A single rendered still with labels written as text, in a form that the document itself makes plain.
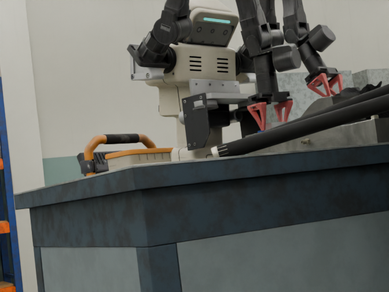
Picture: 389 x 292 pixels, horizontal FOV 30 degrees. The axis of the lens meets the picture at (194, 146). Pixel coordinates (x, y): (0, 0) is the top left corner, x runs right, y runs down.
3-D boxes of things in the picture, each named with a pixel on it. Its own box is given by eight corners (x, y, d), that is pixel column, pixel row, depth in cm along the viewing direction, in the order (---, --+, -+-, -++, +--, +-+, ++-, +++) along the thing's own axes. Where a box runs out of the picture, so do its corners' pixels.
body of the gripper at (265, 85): (291, 97, 200) (287, 71, 200) (260, 99, 195) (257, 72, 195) (277, 101, 206) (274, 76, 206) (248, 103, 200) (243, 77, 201)
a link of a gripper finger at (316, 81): (346, 92, 222) (331, 68, 226) (333, 92, 217) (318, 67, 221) (330, 105, 226) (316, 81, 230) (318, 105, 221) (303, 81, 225)
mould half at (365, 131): (249, 168, 196) (242, 119, 197) (324, 161, 209) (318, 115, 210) (378, 146, 153) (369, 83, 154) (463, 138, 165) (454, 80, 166)
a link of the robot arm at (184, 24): (157, 34, 219) (147, 36, 214) (173, 7, 214) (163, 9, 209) (179, 53, 217) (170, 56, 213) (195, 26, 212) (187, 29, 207)
